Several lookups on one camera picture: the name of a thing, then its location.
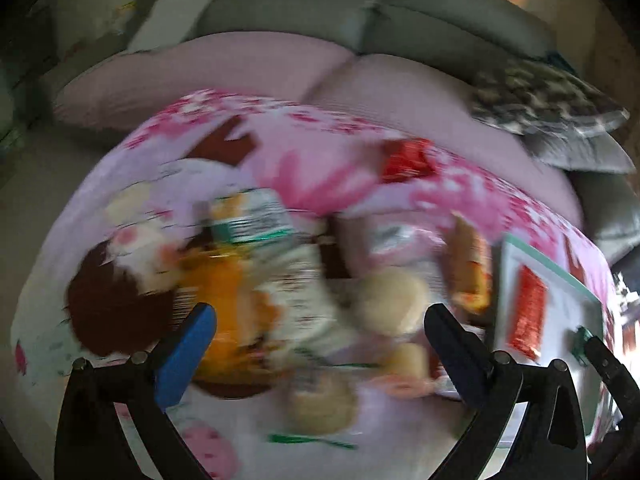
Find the grey sofa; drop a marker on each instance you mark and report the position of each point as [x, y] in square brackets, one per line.
[310, 15]

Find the pink sofa cover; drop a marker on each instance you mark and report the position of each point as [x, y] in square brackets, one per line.
[400, 90]

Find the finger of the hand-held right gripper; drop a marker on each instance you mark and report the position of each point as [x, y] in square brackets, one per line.
[612, 370]

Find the orange striped snack packet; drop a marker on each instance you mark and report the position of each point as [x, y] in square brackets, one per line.
[470, 265]

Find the pink snack packet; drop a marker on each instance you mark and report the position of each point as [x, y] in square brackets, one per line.
[405, 245]

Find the patterned grey cushion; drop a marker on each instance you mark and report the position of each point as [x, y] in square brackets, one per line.
[545, 95]

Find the plain grey cushion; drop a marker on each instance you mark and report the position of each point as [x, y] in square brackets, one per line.
[590, 157]

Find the white tray with green rim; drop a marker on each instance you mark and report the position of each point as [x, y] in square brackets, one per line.
[565, 310]

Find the long red snack packet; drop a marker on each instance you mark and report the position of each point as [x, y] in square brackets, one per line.
[527, 310]

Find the teal cloth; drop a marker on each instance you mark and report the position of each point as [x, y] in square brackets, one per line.
[559, 61]

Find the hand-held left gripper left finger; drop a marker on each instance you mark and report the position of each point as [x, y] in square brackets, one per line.
[185, 355]

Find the round cream pastry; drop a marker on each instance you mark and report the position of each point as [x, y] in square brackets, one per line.
[390, 300]
[322, 405]

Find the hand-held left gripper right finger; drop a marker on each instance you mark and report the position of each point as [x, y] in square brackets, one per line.
[452, 355]

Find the printed cartoon blanket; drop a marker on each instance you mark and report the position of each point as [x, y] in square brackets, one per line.
[320, 170]

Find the small green packet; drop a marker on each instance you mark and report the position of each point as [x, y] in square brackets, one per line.
[582, 342]

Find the green white snack packet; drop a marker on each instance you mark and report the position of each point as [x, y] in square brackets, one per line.
[250, 220]

